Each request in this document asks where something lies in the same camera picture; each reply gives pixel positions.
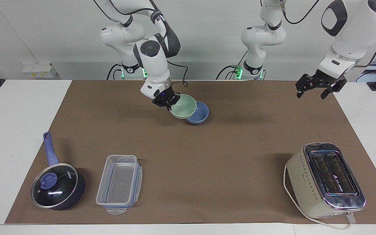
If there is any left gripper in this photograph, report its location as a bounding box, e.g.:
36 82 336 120
295 69 347 100

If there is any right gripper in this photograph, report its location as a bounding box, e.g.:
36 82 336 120
152 86 181 112

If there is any green bowl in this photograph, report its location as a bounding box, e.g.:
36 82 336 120
170 94 197 120

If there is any blue bowl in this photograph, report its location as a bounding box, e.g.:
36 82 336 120
186 101 210 125

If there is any cream toaster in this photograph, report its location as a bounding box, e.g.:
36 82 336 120
286 142 367 219

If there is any clear plastic container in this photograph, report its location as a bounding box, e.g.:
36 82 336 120
96 154 143 215

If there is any blue saucepan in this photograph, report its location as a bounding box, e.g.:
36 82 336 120
31 132 86 211

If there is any glass lid with blue knob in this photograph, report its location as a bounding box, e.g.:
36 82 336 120
30 163 78 209

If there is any white toaster cable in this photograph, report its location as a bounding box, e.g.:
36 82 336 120
283 163 357 230

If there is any white wall socket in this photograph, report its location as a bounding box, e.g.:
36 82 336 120
22 63 58 79

